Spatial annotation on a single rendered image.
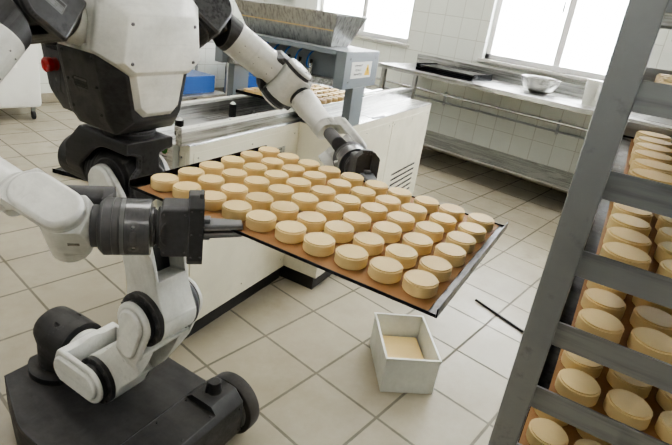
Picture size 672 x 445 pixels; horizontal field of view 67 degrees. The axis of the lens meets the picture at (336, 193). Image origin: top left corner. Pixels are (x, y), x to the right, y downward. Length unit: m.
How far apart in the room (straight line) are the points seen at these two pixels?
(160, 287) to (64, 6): 0.64
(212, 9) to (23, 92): 4.07
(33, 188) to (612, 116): 0.73
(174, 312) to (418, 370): 1.06
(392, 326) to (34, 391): 1.33
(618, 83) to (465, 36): 4.99
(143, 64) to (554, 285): 0.88
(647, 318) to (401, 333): 1.66
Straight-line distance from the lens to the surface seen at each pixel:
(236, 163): 1.09
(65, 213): 0.80
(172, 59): 1.19
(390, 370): 2.04
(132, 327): 1.34
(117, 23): 1.11
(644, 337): 0.69
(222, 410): 1.68
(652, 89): 0.56
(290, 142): 2.31
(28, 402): 1.82
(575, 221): 0.56
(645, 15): 0.53
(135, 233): 0.80
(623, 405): 0.73
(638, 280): 0.61
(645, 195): 0.58
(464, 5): 5.54
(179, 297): 1.35
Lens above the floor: 1.36
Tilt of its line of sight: 20 degrees down
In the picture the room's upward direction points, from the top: 8 degrees clockwise
